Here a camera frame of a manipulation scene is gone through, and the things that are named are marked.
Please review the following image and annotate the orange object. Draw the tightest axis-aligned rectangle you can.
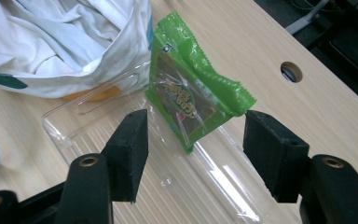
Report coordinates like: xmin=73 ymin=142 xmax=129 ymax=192
xmin=62 ymin=86 xmax=122 ymax=103

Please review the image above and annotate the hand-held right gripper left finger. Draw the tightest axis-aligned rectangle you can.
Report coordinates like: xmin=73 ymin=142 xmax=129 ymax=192
xmin=101 ymin=108 xmax=149 ymax=203

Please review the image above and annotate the white tote bag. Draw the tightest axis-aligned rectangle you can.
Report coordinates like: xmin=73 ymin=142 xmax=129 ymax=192
xmin=0 ymin=0 xmax=154 ymax=175

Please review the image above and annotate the green seaweed snack packet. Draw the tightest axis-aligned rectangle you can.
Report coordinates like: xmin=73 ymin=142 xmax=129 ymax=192
xmin=145 ymin=11 xmax=257 ymax=155

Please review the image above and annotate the clear plastic tray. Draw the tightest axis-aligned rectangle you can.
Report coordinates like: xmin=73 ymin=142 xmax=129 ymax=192
xmin=41 ymin=60 xmax=264 ymax=224

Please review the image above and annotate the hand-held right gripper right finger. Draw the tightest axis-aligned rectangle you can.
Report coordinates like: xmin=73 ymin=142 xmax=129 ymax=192
xmin=242 ymin=109 xmax=310 ymax=203

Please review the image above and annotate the dark equipment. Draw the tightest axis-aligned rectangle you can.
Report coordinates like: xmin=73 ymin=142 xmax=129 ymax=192
xmin=310 ymin=6 xmax=358 ymax=104

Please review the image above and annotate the grey metal bar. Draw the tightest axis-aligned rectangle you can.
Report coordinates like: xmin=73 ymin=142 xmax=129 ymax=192
xmin=283 ymin=0 xmax=330 ymax=35

